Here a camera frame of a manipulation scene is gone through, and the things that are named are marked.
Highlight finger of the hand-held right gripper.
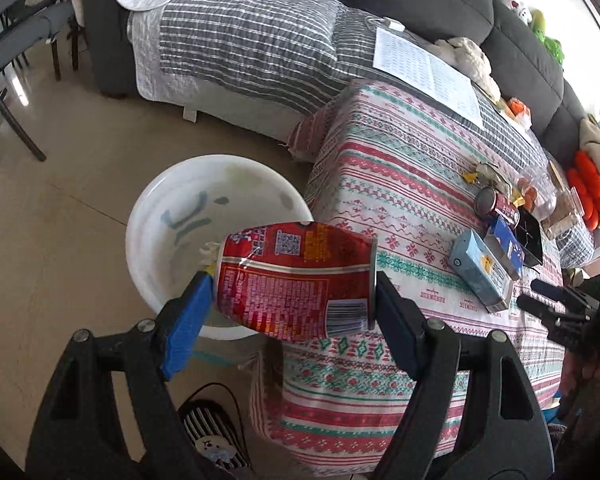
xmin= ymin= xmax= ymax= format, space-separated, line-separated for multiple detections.
xmin=529 ymin=280 xmax=600 ymax=311
xmin=516 ymin=294 xmax=600 ymax=356

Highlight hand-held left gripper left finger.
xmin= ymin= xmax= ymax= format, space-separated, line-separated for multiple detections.
xmin=25 ymin=270 xmax=216 ymax=480

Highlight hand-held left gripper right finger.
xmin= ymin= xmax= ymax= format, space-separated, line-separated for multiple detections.
xmin=371 ymin=270 xmax=556 ymax=480

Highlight dark blue packet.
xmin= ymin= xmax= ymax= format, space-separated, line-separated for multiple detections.
xmin=485 ymin=217 xmax=526 ymax=281

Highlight white plastic basin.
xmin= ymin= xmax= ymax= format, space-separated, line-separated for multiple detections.
xmin=125 ymin=154 xmax=315 ymax=342

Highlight light blue carton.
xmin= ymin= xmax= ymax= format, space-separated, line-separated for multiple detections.
xmin=449 ymin=230 xmax=515 ymax=313

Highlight dark red tin can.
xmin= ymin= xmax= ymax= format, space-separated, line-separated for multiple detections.
xmin=475 ymin=186 xmax=521 ymax=229

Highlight red printed drink can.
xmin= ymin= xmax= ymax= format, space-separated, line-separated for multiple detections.
xmin=214 ymin=221 xmax=379 ymax=343

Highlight blue white striped cloth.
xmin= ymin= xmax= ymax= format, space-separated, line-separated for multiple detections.
xmin=555 ymin=220 xmax=596 ymax=269

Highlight clear bag with orange pieces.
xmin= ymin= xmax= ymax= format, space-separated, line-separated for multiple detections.
xmin=517 ymin=172 xmax=556 ymax=216

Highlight orange carrot plush toys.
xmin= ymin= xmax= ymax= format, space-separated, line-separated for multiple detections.
xmin=565 ymin=150 xmax=600 ymax=231

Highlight black white striped slipper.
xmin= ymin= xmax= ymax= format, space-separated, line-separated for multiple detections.
xmin=180 ymin=397 xmax=254 ymax=477

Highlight crumpled white wrapper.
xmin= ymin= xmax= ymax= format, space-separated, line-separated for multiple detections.
xmin=475 ymin=162 xmax=512 ymax=194

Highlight red green patterned tablecloth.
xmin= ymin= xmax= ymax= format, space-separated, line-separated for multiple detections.
xmin=247 ymin=79 xmax=568 ymax=478

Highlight beige plush toy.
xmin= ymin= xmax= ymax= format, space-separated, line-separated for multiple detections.
xmin=577 ymin=115 xmax=600 ymax=186

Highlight small orange toy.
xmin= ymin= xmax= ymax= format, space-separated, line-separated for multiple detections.
xmin=497 ymin=95 xmax=533 ymax=128

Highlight cream plush toy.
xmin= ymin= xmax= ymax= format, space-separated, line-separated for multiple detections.
xmin=426 ymin=36 xmax=502 ymax=100

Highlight white printed paper sheet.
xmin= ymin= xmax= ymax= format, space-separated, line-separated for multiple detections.
xmin=372 ymin=26 xmax=485 ymax=130

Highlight green plush toy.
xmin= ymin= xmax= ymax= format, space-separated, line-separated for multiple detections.
xmin=527 ymin=7 xmax=566 ymax=66

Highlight white plush toy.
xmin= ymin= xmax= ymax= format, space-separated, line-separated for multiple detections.
xmin=504 ymin=0 xmax=532 ymax=23

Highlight grey white striped blanket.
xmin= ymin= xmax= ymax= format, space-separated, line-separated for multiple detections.
xmin=127 ymin=0 xmax=551 ymax=166

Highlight dark grey sofa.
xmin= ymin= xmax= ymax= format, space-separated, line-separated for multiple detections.
xmin=80 ymin=0 xmax=600 ymax=161

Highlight grey cushioned chair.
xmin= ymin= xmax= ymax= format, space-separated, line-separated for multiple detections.
xmin=0 ymin=0 xmax=81 ymax=162

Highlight black cable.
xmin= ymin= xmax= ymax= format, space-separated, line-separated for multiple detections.
xmin=179 ymin=382 xmax=248 ymax=413

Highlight white charger with cable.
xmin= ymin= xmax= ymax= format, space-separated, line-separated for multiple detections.
xmin=365 ymin=16 xmax=405 ymax=31

